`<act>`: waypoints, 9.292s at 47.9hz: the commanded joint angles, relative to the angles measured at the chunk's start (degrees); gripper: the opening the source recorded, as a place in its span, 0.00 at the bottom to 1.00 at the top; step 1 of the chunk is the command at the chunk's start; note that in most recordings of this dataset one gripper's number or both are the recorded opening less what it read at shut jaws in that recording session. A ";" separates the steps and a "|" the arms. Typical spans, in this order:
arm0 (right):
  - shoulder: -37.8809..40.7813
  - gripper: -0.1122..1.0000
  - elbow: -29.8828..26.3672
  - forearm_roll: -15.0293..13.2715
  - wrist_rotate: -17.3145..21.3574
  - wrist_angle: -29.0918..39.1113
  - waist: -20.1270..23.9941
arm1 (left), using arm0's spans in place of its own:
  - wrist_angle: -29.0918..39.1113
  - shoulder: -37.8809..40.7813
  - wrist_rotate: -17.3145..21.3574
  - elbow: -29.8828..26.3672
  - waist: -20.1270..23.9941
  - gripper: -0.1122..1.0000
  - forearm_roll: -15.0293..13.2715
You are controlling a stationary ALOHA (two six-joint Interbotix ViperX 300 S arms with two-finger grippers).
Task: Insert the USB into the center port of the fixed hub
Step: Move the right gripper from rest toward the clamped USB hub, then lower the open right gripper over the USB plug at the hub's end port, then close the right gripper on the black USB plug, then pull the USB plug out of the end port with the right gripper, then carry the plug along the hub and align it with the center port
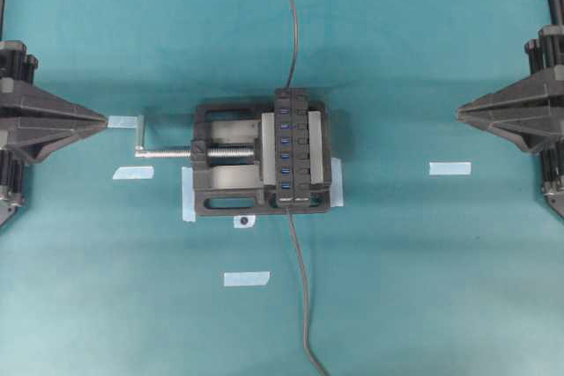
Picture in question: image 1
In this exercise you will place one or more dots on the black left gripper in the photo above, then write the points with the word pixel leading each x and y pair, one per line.
pixel 33 142

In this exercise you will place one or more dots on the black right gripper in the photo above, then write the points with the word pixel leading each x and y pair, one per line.
pixel 543 89

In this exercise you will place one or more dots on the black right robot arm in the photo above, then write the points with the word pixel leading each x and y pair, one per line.
pixel 529 113

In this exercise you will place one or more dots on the black multiport USB hub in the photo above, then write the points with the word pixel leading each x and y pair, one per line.
pixel 292 161

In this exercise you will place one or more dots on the blue tape under crank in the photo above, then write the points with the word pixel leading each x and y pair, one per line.
pixel 122 122

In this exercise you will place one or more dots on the blue tape left piece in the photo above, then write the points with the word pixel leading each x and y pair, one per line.
pixel 125 173

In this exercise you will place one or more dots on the blue tape piece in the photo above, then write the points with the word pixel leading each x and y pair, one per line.
pixel 246 279
pixel 125 173
pixel 450 168

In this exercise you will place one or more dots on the blue tape right piece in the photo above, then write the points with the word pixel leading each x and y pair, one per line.
pixel 450 168

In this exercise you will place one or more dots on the blue tape vise left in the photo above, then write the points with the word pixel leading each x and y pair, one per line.
pixel 188 196

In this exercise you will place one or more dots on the blue tape vise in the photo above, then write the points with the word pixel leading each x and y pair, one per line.
pixel 336 188
pixel 188 196

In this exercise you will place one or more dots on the black bench vise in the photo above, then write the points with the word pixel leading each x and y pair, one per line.
pixel 232 154

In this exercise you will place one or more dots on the blue tape vise right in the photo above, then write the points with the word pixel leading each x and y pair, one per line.
pixel 336 188

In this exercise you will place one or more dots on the black screw on tape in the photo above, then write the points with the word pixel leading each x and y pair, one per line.
pixel 244 221

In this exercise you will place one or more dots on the blue tape bottom piece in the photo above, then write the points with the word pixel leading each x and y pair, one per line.
pixel 246 279

